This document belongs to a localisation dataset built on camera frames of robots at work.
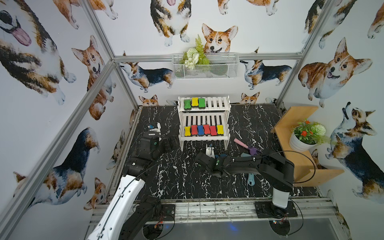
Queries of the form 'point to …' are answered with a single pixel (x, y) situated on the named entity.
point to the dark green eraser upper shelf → (187, 104)
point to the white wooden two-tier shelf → (204, 118)
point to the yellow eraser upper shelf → (195, 101)
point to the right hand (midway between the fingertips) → (206, 154)
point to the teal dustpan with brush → (251, 181)
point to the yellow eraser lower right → (220, 129)
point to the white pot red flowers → (307, 135)
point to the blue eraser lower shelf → (200, 130)
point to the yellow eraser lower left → (187, 131)
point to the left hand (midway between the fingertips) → (168, 134)
